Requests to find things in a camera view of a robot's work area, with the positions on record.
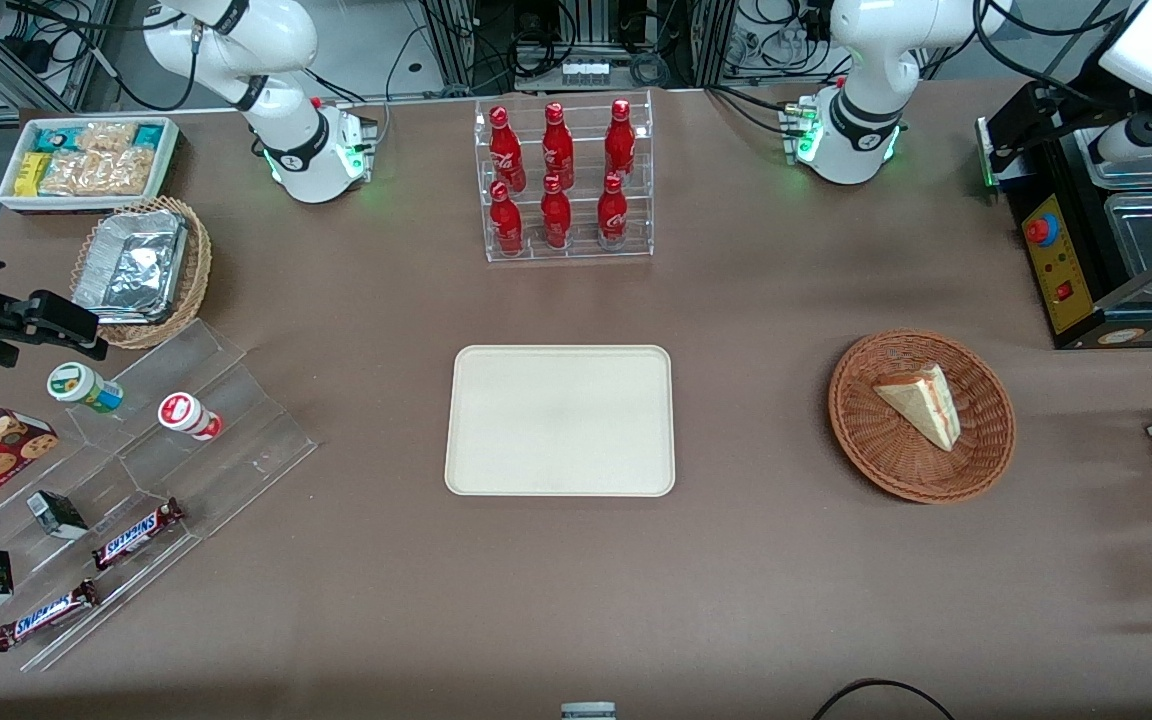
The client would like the yellow snack pack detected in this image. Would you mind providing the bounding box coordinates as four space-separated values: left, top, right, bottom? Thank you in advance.
14 152 54 199

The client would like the triangular sandwich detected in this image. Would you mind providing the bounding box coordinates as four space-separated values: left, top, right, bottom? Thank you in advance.
872 362 963 454

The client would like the beige plastic tray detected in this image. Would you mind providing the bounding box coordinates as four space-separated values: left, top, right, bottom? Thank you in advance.
444 345 677 498

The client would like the brown round wicker basket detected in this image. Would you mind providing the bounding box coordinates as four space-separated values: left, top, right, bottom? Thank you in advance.
828 329 1018 505

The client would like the clear rice cracker bag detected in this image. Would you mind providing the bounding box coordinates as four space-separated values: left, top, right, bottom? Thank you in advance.
39 150 97 198
76 121 140 157
91 148 156 197

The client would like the white rectangular snack bin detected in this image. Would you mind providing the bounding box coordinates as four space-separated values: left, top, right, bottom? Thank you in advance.
0 115 183 216

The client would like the red label yogurt cup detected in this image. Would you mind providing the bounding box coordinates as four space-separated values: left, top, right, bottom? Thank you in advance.
157 392 225 443

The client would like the Snickers chocolate bar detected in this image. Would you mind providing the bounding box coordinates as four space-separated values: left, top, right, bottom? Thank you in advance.
0 578 101 654
91 497 186 572

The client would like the green label yogurt cup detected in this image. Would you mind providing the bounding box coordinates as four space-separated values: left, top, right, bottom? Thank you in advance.
46 362 125 415

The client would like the clear acrylic bottle rack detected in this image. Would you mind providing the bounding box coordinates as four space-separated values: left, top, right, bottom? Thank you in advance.
473 89 656 264

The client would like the clear acrylic stepped rack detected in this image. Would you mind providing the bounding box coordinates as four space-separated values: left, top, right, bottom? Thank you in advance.
0 318 319 673

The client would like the red cola bottle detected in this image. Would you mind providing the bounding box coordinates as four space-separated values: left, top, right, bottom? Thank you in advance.
540 175 574 250
597 172 630 250
604 98 638 183
489 180 526 257
541 102 576 189
488 105 528 193

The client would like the aluminium foil container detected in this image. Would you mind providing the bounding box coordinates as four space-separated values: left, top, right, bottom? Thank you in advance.
72 209 190 327

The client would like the black cable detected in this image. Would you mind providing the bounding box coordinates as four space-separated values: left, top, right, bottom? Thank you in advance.
811 677 958 720

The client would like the light wicker basket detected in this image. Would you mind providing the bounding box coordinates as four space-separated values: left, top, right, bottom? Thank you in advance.
70 196 213 351

